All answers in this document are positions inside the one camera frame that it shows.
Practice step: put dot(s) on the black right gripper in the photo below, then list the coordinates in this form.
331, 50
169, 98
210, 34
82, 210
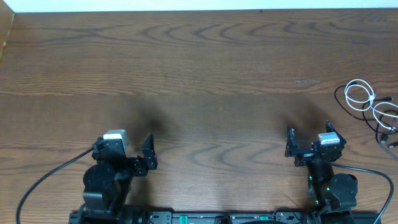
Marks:
310, 155

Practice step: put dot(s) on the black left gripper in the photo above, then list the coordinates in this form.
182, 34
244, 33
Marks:
134, 162

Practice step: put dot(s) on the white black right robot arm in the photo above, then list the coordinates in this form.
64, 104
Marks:
335, 194

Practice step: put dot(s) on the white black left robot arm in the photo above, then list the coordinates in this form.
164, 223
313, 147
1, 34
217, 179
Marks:
108, 182

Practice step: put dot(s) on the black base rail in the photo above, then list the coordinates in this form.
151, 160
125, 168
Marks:
217, 217

